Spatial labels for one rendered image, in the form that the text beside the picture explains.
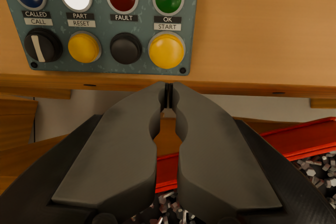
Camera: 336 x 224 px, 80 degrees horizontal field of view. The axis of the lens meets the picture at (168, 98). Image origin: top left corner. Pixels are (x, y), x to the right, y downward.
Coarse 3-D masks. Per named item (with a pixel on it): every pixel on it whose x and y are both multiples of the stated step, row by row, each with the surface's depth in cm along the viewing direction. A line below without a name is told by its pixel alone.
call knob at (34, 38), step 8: (32, 32) 16; (40, 32) 16; (24, 40) 16; (32, 40) 16; (40, 40) 16; (48, 40) 16; (32, 48) 16; (40, 48) 16; (48, 48) 16; (56, 48) 17; (32, 56) 17; (40, 56) 17; (48, 56) 17; (56, 56) 18
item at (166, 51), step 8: (152, 40) 17; (160, 40) 16; (168, 40) 16; (176, 40) 16; (152, 48) 16; (160, 48) 16; (168, 48) 16; (176, 48) 16; (152, 56) 17; (160, 56) 17; (168, 56) 17; (176, 56) 17; (160, 64) 17; (168, 64) 17; (176, 64) 17
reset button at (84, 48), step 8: (72, 40) 16; (80, 40) 16; (88, 40) 16; (72, 48) 16; (80, 48) 16; (88, 48) 16; (96, 48) 17; (72, 56) 17; (80, 56) 17; (88, 56) 17; (96, 56) 17
